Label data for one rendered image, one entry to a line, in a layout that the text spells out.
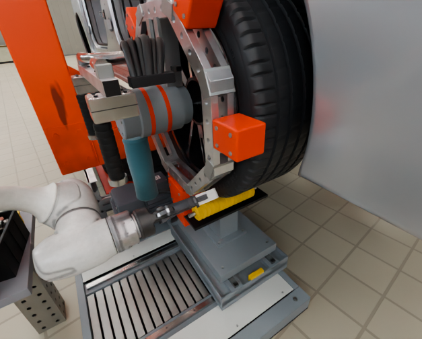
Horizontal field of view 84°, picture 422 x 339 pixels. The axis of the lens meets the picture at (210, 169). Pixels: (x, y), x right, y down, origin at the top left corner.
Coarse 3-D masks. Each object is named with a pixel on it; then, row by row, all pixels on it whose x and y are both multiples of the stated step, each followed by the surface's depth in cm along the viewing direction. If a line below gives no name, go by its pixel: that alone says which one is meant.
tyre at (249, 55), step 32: (224, 0) 49; (256, 0) 51; (288, 0) 56; (224, 32) 51; (256, 32) 49; (288, 32) 52; (256, 64) 48; (288, 64) 52; (256, 96) 49; (288, 96) 53; (288, 128) 57; (256, 160) 57; (288, 160) 66; (224, 192) 74
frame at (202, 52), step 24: (168, 0) 51; (144, 24) 69; (192, 48) 48; (216, 48) 50; (216, 72) 48; (216, 96) 49; (168, 144) 94; (168, 168) 89; (216, 168) 57; (192, 192) 75
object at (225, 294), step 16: (176, 224) 129; (176, 240) 124; (192, 256) 107; (272, 256) 105; (288, 256) 105; (208, 272) 102; (240, 272) 101; (256, 272) 97; (272, 272) 103; (208, 288) 100; (224, 288) 96; (240, 288) 93; (224, 304) 92
